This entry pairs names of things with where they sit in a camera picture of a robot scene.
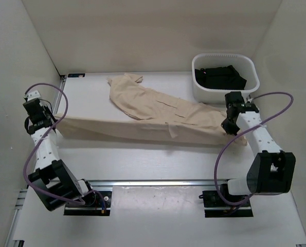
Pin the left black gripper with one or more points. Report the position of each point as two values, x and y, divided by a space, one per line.
47 110

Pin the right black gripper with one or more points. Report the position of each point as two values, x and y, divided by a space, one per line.
228 129

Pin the beige trousers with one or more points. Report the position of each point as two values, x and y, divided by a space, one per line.
156 116

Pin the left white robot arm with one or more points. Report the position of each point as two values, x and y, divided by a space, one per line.
52 180

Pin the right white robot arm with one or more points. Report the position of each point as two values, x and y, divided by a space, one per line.
241 186

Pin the black folded garment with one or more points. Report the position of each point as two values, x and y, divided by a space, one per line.
220 78

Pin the blue corner label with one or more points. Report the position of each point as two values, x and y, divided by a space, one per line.
76 75

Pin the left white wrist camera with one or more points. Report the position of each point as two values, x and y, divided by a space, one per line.
32 95

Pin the aluminium left side rail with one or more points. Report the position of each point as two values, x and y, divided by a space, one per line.
59 96

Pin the aluminium front rail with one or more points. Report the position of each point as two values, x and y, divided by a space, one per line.
133 183

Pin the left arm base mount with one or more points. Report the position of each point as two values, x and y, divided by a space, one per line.
96 204

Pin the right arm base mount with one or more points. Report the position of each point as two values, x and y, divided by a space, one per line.
215 207

